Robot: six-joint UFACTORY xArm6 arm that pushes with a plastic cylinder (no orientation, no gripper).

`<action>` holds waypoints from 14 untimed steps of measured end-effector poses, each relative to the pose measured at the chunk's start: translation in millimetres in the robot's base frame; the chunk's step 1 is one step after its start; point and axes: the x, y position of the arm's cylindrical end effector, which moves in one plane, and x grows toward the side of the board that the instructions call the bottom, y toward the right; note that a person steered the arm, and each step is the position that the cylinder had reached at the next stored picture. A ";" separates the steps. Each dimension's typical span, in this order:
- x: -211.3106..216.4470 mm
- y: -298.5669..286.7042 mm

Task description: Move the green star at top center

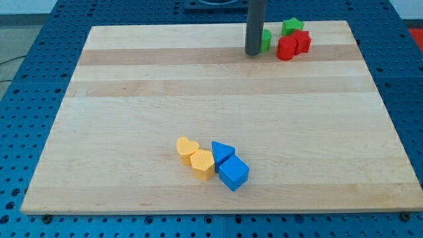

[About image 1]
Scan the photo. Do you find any red star block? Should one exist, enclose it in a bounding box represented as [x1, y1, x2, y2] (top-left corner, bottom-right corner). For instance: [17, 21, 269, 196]
[291, 30, 311, 55]

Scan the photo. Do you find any yellow heart block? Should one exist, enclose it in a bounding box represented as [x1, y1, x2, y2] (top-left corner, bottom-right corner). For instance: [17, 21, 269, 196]
[176, 136, 200, 165]

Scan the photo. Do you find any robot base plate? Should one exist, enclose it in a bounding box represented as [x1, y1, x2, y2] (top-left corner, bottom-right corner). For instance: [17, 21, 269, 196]
[183, 0, 249, 11]

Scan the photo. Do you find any green cylinder block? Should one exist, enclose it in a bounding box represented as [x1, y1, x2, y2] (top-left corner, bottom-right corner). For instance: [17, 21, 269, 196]
[260, 29, 272, 53]

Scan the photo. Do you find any blue cube block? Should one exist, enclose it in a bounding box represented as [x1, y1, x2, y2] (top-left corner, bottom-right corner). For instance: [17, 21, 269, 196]
[219, 155, 250, 191]

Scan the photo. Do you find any yellow hexagon block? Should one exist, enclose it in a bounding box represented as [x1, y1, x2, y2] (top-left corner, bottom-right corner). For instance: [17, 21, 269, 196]
[190, 149, 215, 180]

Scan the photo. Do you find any black cable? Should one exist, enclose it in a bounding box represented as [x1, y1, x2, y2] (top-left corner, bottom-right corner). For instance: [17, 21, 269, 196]
[0, 55, 26, 83]

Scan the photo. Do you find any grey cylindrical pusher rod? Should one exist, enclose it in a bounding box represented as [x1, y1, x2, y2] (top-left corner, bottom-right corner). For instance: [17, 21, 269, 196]
[245, 0, 266, 56]

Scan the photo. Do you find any red cylinder block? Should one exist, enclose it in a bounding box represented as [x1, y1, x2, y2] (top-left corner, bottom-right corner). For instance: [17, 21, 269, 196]
[276, 36, 297, 61]

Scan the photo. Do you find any wooden board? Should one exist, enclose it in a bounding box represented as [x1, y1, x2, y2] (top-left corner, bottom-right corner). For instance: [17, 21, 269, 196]
[21, 20, 422, 215]

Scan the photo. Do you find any blue triangle block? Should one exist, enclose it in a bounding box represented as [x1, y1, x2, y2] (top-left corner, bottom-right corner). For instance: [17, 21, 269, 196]
[211, 141, 235, 173]

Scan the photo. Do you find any green star block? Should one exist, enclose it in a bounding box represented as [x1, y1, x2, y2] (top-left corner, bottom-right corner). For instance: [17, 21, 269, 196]
[281, 17, 304, 36]

